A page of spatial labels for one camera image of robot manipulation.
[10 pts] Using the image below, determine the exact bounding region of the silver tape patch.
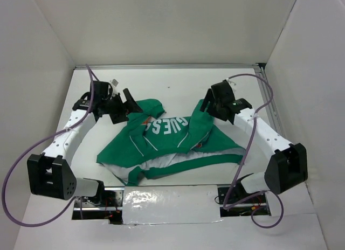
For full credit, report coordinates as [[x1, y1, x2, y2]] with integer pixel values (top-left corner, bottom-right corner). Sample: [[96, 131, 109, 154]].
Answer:
[[122, 185, 222, 225]]

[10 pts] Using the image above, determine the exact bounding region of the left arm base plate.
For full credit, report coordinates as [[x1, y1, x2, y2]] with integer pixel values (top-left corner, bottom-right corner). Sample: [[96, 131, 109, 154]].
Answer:
[[72, 186, 125, 225]]

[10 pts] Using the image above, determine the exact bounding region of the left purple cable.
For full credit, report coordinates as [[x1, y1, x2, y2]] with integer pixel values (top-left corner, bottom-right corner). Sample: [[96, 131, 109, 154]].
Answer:
[[1, 64, 114, 228]]

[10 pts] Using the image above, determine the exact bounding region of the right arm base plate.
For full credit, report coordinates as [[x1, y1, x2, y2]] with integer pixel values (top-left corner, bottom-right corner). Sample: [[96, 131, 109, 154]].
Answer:
[[214, 186, 271, 218]]

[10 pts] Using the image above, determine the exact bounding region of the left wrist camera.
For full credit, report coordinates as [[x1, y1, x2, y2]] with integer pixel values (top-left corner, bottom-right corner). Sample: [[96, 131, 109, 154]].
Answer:
[[109, 79, 119, 96]]

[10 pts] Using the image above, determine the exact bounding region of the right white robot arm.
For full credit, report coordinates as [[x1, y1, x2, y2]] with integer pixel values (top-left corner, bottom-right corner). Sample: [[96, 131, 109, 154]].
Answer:
[[201, 80, 308, 203]]

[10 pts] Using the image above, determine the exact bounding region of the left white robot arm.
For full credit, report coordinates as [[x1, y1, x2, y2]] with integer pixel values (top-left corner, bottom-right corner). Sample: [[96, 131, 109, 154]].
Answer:
[[27, 81, 142, 206]]

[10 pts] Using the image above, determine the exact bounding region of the aluminium frame rail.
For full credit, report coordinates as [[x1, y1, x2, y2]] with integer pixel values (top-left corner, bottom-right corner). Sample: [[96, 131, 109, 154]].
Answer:
[[72, 61, 300, 182]]

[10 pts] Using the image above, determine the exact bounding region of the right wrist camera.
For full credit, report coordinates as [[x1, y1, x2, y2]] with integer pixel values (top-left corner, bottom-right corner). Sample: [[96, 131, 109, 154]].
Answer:
[[224, 78, 237, 86]]

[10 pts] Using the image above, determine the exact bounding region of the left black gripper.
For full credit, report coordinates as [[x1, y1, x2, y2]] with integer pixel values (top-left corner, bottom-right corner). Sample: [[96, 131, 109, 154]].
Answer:
[[102, 88, 143, 124]]

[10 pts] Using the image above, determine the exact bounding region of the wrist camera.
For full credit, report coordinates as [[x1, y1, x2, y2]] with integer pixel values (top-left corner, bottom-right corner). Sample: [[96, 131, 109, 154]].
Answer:
[[109, 79, 119, 96], [224, 78, 237, 86]]

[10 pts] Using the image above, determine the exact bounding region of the green jacket with white lettering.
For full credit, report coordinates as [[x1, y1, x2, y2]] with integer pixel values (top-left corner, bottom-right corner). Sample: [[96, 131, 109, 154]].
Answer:
[[96, 99, 245, 186]]

